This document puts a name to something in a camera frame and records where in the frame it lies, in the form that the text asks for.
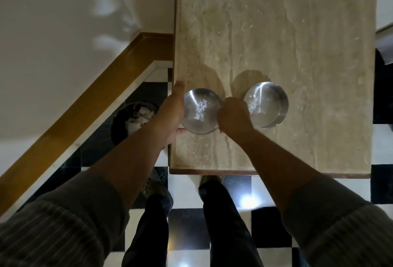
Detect person's right hand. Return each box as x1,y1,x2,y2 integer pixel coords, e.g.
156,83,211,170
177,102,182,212
216,96,255,142

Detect person's left forearm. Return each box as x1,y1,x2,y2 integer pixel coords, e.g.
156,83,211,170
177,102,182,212
87,116,172,212

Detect dark trousers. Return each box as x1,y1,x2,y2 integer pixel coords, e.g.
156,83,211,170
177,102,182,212
121,179,264,267

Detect person's right forearm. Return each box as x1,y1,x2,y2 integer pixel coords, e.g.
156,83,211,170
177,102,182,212
228,129,326,215

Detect grey slipper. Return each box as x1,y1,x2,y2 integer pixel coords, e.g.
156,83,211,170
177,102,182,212
200,175,226,185
141,168,173,206

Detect grey striped sweater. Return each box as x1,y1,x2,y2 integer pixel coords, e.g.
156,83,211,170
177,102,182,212
0,170,393,267

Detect brown wooden skirting board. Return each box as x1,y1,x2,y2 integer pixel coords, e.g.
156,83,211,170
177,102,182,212
0,32,174,219

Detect steel bowl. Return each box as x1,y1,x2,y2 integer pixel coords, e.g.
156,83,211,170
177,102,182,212
181,88,225,135
243,81,289,129

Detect person's left hand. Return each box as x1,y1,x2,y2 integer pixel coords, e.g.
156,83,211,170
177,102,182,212
152,78,188,145

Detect black bin with rubbish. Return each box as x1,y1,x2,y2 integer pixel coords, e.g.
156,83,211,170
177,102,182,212
110,101,160,147

